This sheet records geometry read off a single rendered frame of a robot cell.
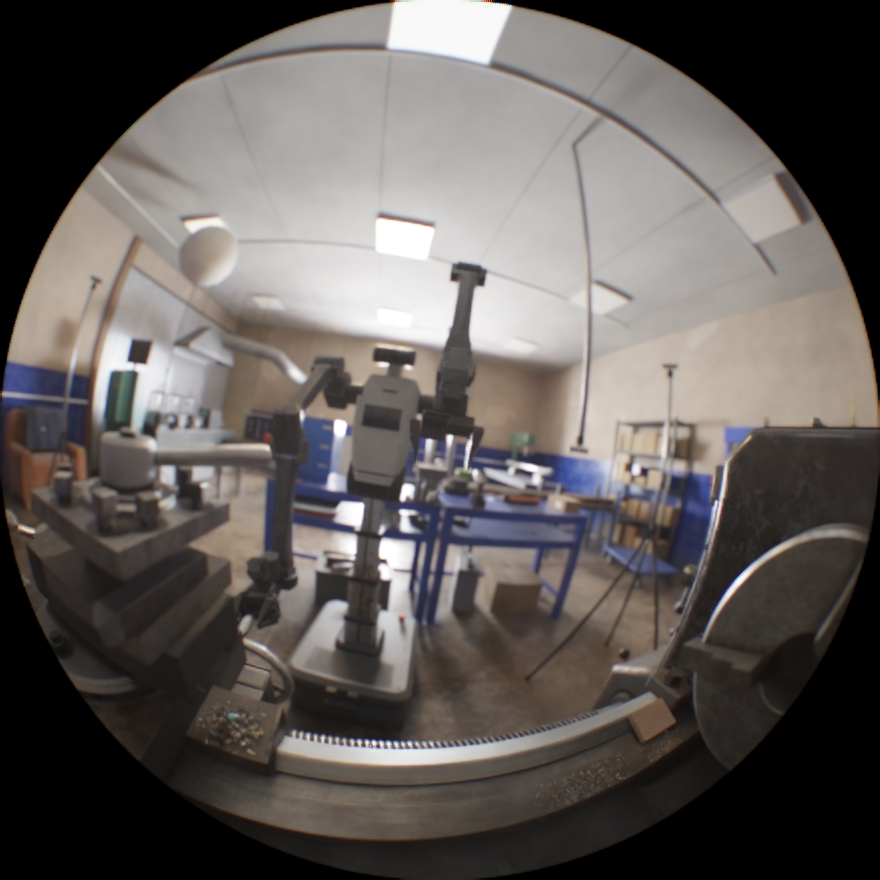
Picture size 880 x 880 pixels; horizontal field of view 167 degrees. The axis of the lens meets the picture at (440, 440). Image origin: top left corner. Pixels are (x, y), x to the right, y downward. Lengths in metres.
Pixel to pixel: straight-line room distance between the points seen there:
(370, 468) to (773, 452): 1.11
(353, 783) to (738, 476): 0.68
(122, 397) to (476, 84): 4.54
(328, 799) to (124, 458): 0.40
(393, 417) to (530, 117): 2.15
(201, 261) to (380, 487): 3.35
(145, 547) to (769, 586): 0.50
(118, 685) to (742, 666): 0.57
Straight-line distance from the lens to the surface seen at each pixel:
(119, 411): 4.40
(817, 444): 0.54
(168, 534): 0.27
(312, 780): 0.44
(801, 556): 0.33
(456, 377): 0.54
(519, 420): 7.81
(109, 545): 0.24
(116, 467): 0.31
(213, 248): 3.87
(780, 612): 0.34
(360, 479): 1.12
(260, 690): 0.57
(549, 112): 2.41
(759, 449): 0.56
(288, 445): 0.85
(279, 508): 0.86
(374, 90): 2.48
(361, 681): 1.33
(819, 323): 4.24
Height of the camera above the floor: 1.23
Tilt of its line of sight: level
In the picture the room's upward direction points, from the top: 9 degrees clockwise
